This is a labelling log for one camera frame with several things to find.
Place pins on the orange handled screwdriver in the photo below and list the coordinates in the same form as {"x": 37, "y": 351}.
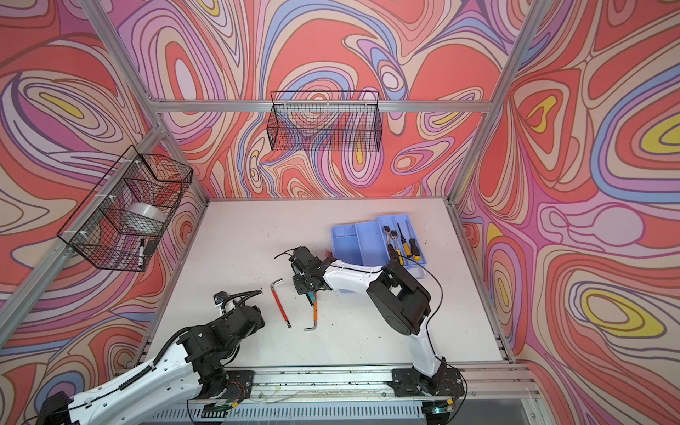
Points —
{"x": 315, "y": 310}

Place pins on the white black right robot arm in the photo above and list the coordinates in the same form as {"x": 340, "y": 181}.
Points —
{"x": 400, "y": 298}

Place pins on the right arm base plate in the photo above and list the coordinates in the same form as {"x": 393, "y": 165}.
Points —
{"x": 408, "y": 382}

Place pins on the black wire basket back wall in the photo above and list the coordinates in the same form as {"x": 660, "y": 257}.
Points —
{"x": 325, "y": 121}

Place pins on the red handled screwdriver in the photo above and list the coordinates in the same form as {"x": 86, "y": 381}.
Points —
{"x": 279, "y": 304}

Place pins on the black yellow ratchet wrench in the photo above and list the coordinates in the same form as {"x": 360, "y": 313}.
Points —
{"x": 394, "y": 238}

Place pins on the aluminium corner frame post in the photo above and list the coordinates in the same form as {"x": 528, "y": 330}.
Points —
{"x": 528, "y": 31}

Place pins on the aluminium front rail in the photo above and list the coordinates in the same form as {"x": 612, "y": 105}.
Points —
{"x": 373, "y": 383}

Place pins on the black marker pen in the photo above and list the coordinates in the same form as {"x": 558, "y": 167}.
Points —
{"x": 141, "y": 255}

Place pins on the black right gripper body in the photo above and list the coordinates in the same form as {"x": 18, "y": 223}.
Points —
{"x": 303, "y": 283}

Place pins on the white and blue tool box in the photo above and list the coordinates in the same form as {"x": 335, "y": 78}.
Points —
{"x": 365, "y": 243}

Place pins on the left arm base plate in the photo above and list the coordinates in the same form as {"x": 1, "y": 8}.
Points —
{"x": 233, "y": 385}

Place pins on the black yellow long screwdriver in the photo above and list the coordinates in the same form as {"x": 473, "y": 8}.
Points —
{"x": 415, "y": 250}

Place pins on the silver tape roll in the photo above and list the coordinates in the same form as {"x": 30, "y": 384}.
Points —
{"x": 147, "y": 211}

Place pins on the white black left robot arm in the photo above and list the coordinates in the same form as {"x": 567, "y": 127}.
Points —
{"x": 189, "y": 365}

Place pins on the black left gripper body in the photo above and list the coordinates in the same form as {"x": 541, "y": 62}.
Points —
{"x": 231, "y": 351}

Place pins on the black red ratchet wrench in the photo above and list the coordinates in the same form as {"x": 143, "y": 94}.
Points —
{"x": 390, "y": 247}

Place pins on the black wire basket left wall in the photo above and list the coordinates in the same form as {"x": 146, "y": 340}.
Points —
{"x": 108, "y": 236}

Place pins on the black wire basket wall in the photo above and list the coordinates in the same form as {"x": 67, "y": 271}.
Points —
{"x": 108, "y": 236}
{"x": 325, "y": 121}

